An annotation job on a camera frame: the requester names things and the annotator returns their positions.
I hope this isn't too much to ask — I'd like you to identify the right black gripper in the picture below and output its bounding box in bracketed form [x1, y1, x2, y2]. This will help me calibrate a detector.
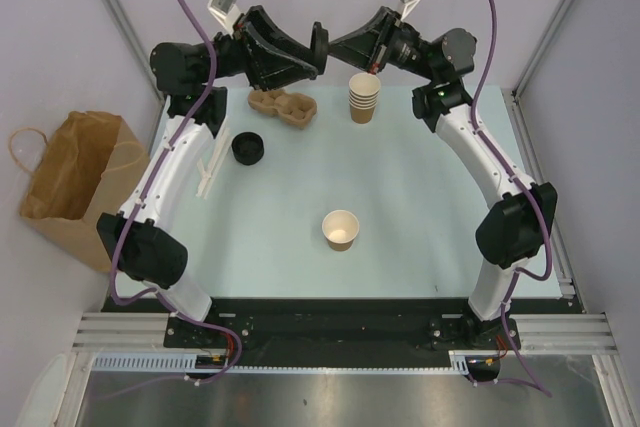
[323, 7, 439, 82]

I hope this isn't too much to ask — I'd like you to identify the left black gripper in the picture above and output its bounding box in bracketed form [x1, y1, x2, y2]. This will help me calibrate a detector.
[195, 6, 319, 92]

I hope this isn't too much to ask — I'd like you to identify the black coffee cup lid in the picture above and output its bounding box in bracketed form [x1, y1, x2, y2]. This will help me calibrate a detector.
[310, 21, 329, 75]

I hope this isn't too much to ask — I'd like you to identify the brown pulp cup carrier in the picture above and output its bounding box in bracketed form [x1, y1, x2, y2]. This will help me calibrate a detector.
[248, 89, 317, 130]

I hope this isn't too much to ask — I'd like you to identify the single brown paper cup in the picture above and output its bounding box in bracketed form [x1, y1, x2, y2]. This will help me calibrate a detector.
[321, 210, 360, 252]

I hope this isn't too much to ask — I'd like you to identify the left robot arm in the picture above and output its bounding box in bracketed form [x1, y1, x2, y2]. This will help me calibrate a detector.
[97, 6, 329, 347]

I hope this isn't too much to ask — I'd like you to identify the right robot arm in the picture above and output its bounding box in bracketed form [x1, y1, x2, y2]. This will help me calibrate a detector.
[329, 7, 558, 348]

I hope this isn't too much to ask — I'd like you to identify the stack of paper cups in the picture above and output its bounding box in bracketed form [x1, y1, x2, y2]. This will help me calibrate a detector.
[348, 72, 381, 124]

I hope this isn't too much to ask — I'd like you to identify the stack of black lids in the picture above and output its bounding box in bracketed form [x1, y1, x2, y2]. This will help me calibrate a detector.
[231, 132, 264, 166]

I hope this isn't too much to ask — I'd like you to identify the white wrapped straw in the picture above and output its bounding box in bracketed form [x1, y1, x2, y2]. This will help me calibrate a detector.
[200, 127, 231, 199]
[196, 159, 211, 198]

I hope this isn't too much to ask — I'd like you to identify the brown paper bag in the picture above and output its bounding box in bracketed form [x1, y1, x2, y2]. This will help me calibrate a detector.
[7, 111, 150, 273]

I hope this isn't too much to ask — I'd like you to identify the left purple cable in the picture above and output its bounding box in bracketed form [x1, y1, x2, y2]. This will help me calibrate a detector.
[107, 0, 245, 388]

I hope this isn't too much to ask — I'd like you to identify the purple cable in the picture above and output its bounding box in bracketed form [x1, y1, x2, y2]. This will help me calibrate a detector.
[107, 0, 245, 388]
[422, 0, 554, 398]

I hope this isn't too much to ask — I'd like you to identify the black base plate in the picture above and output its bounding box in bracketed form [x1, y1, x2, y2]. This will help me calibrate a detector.
[102, 296, 584, 366]

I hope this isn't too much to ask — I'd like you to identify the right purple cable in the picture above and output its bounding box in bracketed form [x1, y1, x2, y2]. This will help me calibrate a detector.
[422, 0, 554, 398]

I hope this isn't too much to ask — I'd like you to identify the aluminium frame rail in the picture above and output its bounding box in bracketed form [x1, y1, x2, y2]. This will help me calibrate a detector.
[72, 313, 618, 355]

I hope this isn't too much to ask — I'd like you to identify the white cable duct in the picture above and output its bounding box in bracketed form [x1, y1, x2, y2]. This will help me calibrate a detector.
[93, 353, 469, 375]

